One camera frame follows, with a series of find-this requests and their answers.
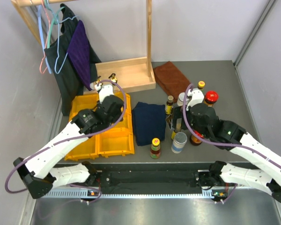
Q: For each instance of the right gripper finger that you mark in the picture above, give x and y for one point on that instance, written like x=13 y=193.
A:
x=178 y=111
x=171 y=120

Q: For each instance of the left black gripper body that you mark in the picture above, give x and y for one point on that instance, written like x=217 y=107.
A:
x=114 y=119

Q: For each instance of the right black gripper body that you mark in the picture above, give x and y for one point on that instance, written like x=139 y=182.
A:
x=199 y=129

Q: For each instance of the clear oil bottle gold cap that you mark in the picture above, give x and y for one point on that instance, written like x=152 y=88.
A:
x=115 y=89

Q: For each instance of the black cap spice jar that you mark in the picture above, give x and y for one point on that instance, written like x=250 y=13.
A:
x=179 y=124

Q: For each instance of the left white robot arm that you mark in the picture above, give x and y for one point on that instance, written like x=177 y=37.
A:
x=39 y=173

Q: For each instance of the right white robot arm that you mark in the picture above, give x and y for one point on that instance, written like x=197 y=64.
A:
x=229 y=136

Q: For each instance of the white salt canister back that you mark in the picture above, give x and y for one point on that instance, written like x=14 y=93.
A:
x=180 y=99

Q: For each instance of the white salt canister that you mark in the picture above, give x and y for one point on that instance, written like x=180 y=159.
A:
x=179 y=142
x=180 y=99

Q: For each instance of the small yellow label bottle back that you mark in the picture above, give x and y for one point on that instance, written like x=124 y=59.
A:
x=169 y=104

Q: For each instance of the small yellow label bottle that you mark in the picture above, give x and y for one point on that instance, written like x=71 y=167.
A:
x=169 y=104
x=174 y=132

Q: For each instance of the small yellow label bottle front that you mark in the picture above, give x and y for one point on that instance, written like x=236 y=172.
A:
x=174 y=132

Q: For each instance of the navy blue folded cloth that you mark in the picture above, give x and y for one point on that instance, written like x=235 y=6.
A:
x=149 y=122

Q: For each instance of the red lid jar back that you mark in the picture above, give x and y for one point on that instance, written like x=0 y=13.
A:
x=211 y=97

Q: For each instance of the red lid jar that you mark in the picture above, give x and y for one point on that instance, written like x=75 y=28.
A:
x=194 y=140
x=211 y=97

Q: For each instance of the white salt canister front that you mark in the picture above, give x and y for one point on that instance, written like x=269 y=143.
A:
x=179 y=142

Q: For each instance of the red lid jar front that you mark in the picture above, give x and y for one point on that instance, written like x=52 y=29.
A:
x=194 y=140

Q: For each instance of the brown folded towel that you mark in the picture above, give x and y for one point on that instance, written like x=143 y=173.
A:
x=171 y=79

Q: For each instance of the yellow bin organizer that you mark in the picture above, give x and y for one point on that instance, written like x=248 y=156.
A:
x=116 y=141

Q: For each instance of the sauce bottle yellow cap back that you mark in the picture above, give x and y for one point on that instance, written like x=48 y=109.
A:
x=201 y=85

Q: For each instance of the sauce bottle yellow cap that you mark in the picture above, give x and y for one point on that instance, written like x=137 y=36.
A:
x=155 y=150
x=201 y=85

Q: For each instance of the sauce bottle yellow cap front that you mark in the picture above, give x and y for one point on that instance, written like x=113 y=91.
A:
x=155 y=150

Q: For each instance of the wooden clothes rack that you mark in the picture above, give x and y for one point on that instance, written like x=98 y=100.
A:
x=133 y=75

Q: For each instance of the dark green hanging garment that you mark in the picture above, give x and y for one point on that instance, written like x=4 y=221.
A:
x=66 y=76

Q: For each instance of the purple hanging cloth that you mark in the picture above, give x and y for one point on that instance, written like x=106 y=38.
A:
x=79 y=54

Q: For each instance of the green clothes hanger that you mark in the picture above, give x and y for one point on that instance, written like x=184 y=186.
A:
x=55 y=21

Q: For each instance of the pink clothes hanger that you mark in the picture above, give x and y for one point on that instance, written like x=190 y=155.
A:
x=43 y=26

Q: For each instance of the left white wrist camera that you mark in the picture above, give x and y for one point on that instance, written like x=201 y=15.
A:
x=104 y=91

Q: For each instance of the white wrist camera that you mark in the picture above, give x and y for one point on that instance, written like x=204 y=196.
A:
x=194 y=97
x=104 y=91

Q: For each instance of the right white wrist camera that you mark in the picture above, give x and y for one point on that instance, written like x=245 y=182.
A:
x=194 y=97

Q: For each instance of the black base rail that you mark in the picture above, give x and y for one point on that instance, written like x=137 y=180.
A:
x=152 y=178

